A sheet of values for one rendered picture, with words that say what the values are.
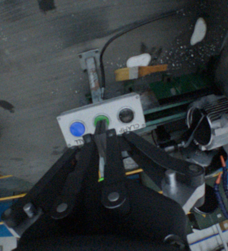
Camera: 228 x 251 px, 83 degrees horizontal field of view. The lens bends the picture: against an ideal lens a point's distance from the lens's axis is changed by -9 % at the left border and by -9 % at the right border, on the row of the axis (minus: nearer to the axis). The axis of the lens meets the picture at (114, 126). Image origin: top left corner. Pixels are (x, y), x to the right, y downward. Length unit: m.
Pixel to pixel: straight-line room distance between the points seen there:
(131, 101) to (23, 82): 0.40
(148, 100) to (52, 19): 0.39
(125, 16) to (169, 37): 0.16
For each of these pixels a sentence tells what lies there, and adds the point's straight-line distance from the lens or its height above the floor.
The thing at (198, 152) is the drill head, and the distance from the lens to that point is 0.76.
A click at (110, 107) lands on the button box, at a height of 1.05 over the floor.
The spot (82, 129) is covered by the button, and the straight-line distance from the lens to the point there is 0.28.
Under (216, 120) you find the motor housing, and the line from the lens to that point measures 0.54.
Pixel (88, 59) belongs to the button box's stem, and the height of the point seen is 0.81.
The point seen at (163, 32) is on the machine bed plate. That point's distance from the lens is 0.53.
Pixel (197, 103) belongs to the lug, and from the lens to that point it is 0.58.
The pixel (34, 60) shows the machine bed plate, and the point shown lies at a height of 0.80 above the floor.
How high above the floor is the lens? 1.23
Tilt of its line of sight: 33 degrees down
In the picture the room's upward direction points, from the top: 166 degrees clockwise
